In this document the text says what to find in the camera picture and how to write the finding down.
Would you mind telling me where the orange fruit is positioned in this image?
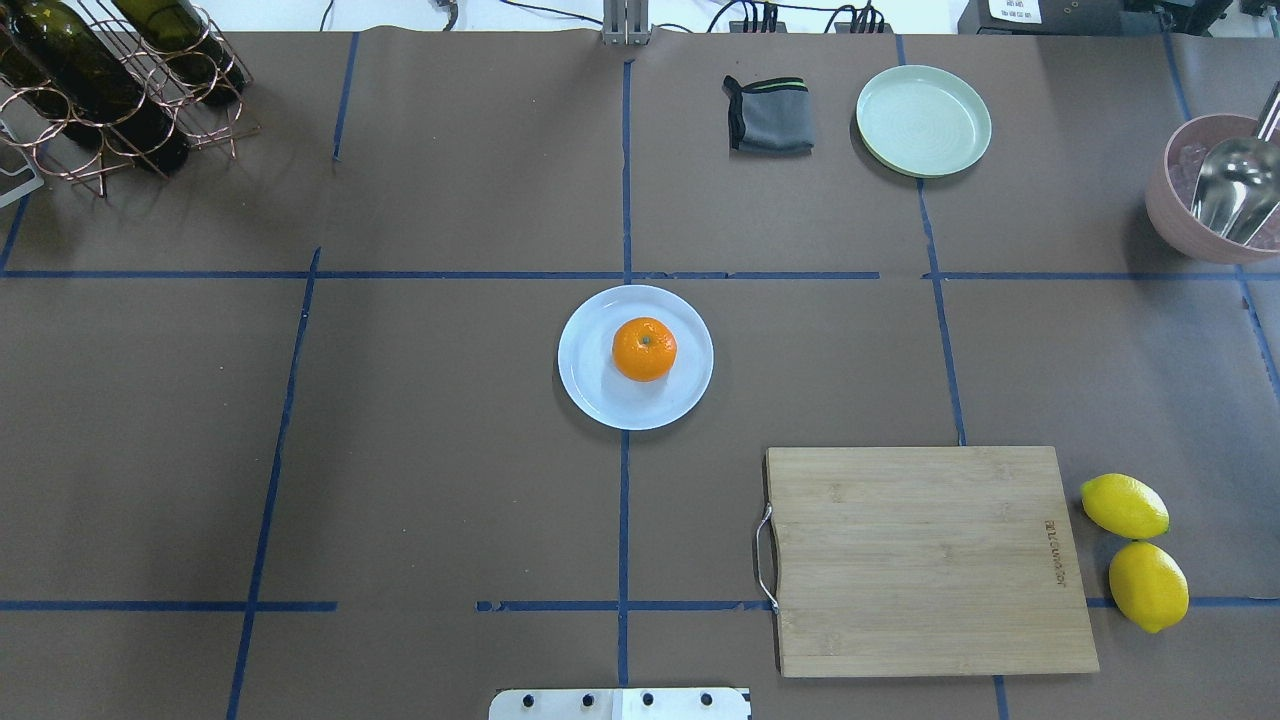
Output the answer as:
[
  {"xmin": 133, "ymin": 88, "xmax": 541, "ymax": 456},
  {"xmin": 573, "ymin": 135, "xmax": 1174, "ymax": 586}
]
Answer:
[{"xmin": 611, "ymin": 316, "xmax": 678, "ymax": 383}]

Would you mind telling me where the light blue plate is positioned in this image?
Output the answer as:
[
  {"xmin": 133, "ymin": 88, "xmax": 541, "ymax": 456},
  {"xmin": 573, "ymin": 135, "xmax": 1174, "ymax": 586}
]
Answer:
[{"xmin": 557, "ymin": 284, "xmax": 716, "ymax": 430}]

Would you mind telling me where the green plate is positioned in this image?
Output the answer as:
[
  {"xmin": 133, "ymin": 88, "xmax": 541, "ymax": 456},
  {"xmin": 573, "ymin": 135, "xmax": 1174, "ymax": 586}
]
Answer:
[{"xmin": 854, "ymin": 64, "xmax": 995, "ymax": 179}]

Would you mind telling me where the grey folded cloth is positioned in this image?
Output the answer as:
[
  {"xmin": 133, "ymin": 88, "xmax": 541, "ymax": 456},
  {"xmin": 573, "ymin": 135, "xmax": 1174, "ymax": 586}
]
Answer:
[{"xmin": 722, "ymin": 76, "xmax": 817, "ymax": 156}]

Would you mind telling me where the bamboo cutting board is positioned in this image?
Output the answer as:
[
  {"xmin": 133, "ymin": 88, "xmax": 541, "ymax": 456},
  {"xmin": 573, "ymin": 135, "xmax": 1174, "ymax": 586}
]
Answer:
[{"xmin": 762, "ymin": 446, "xmax": 1100, "ymax": 679}]

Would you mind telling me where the left yellow lemon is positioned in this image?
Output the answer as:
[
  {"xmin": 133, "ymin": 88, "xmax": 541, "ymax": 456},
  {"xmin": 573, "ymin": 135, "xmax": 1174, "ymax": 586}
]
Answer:
[{"xmin": 1080, "ymin": 473, "xmax": 1171, "ymax": 541}]

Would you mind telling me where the yellow lemon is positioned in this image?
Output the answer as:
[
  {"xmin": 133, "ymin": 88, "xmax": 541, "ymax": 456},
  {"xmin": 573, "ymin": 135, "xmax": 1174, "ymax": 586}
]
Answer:
[
  {"xmin": 1107, "ymin": 541, "xmax": 1190, "ymax": 634},
  {"xmin": 1080, "ymin": 473, "xmax": 1171, "ymax": 541}
]

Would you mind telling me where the right yellow lemon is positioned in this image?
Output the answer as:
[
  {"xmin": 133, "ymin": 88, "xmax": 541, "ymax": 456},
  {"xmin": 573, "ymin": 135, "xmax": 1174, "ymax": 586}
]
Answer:
[{"xmin": 1107, "ymin": 541, "xmax": 1190, "ymax": 634}]

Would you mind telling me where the pink bowl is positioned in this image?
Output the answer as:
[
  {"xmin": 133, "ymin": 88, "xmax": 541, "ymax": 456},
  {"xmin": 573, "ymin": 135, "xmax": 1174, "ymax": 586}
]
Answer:
[{"xmin": 1146, "ymin": 113, "xmax": 1280, "ymax": 265}]

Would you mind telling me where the green wine bottle middle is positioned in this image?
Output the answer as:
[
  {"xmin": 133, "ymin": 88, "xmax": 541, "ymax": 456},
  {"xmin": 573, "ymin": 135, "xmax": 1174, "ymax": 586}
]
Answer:
[{"xmin": 113, "ymin": 1, "xmax": 246, "ymax": 108}]

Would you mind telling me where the green wine bottle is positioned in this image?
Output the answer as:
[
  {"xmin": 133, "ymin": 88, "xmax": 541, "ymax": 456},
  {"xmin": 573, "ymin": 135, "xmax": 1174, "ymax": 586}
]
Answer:
[
  {"xmin": 113, "ymin": 1, "xmax": 246, "ymax": 108},
  {"xmin": 1, "ymin": 35, "xmax": 74, "ymax": 123},
  {"xmin": 3, "ymin": 1, "xmax": 189, "ymax": 176}
]

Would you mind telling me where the green wine bottle front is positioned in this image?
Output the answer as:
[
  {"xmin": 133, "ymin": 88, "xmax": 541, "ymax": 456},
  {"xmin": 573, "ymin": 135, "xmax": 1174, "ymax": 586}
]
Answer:
[{"xmin": 3, "ymin": 1, "xmax": 189, "ymax": 176}]

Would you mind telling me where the metal scoop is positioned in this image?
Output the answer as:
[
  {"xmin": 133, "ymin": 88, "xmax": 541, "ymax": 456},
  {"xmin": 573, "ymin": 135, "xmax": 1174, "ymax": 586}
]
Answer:
[{"xmin": 1190, "ymin": 85, "xmax": 1279, "ymax": 246}]

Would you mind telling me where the green wine bottle back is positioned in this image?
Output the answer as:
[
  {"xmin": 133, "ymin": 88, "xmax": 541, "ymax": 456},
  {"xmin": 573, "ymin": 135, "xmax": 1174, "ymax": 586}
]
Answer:
[{"xmin": 1, "ymin": 35, "xmax": 74, "ymax": 123}]

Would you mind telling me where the aluminium frame post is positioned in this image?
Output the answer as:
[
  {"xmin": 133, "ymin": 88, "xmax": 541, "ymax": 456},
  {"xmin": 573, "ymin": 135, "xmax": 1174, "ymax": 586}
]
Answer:
[{"xmin": 602, "ymin": 0, "xmax": 653, "ymax": 46}]

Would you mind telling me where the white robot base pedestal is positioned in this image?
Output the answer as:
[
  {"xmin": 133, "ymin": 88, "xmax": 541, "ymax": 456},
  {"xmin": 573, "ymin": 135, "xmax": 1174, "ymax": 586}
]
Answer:
[{"xmin": 488, "ymin": 685, "xmax": 753, "ymax": 719}]

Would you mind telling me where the copper wire bottle rack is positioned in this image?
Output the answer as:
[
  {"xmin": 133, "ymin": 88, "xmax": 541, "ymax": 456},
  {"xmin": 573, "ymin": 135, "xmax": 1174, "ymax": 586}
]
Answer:
[{"xmin": 3, "ymin": 1, "xmax": 262, "ymax": 196}]

